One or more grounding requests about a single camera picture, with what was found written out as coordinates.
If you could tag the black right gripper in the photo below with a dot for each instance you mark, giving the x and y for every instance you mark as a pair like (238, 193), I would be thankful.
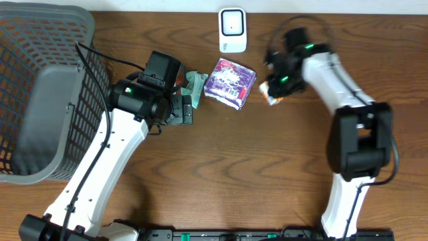
(275, 90)

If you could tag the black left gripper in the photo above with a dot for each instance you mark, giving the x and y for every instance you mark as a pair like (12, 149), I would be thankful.
(186, 109)

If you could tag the orange tissue pack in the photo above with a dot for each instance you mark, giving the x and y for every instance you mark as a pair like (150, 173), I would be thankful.
(263, 88)

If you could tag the teal snack packet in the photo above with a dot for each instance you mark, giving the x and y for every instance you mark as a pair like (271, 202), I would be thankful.
(194, 88)

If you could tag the purple tissue pack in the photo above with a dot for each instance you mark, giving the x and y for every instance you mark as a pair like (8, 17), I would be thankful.
(230, 83)

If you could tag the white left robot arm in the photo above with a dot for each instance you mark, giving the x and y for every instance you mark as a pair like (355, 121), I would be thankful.
(134, 107)

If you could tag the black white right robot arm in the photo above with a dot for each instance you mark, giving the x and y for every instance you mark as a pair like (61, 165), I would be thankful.
(360, 142)

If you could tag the grey plastic basket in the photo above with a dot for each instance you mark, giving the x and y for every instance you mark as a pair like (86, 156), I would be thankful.
(51, 89)

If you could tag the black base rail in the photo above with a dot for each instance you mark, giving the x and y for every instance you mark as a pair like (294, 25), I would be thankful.
(292, 232)

